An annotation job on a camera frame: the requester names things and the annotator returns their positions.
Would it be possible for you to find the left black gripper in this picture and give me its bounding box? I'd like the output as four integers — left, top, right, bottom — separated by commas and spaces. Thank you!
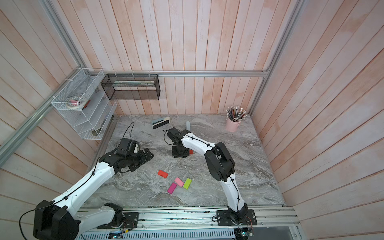
126, 148, 155, 172

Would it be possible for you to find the light pink block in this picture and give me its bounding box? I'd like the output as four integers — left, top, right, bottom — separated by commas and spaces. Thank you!
175, 177, 184, 187

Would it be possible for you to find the lime green block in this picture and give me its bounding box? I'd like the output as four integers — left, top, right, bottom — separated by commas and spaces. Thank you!
183, 178, 192, 189

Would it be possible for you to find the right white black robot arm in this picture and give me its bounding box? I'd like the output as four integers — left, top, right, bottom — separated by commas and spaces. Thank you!
165, 128, 257, 227

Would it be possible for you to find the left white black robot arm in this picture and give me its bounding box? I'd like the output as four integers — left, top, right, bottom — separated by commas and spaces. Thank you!
33, 138, 154, 240

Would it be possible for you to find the black stapler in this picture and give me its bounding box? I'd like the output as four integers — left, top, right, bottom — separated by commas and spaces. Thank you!
152, 117, 170, 129

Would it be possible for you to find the magenta block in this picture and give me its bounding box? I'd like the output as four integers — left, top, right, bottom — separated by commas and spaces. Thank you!
167, 183, 178, 195

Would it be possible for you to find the pink pencil cup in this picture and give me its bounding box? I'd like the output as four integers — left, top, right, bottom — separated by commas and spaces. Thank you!
226, 119, 241, 133

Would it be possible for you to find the bundle of pencils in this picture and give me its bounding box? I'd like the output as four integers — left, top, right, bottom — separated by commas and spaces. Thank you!
226, 106, 247, 122

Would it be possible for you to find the black mesh basket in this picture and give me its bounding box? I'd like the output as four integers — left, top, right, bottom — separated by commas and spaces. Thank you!
101, 73, 161, 101

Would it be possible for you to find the tape roll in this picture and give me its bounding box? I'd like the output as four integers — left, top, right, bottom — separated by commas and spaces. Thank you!
66, 96, 86, 109

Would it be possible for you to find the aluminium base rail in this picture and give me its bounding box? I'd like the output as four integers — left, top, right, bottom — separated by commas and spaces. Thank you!
74, 205, 302, 233

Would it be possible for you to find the white wire shelf rack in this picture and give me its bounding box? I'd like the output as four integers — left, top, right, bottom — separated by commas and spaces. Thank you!
52, 68, 117, 140

